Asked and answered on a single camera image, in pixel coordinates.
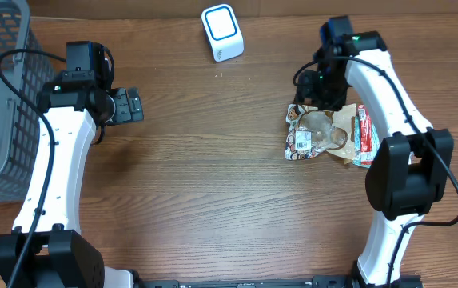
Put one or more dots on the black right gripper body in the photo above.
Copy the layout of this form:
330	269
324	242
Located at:
326	89

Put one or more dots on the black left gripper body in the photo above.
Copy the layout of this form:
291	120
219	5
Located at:
124	110

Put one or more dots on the beige brown snack pouch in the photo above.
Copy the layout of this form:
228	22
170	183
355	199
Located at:
312	132

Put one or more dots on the red stick sachet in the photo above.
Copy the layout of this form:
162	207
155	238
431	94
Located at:
366	141

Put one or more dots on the teal wet wipes pack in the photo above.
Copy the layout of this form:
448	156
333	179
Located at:
357	159

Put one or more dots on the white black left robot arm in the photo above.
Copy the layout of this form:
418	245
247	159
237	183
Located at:
45	247

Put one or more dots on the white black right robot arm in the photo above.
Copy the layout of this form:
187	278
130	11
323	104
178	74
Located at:
411	167

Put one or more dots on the white barcode scanner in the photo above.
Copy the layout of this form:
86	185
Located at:
223	32

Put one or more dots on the grey plastic basket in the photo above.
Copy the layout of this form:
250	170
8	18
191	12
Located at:
26	70

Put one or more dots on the black aluminium rail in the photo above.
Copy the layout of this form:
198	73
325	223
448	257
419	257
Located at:
252	283

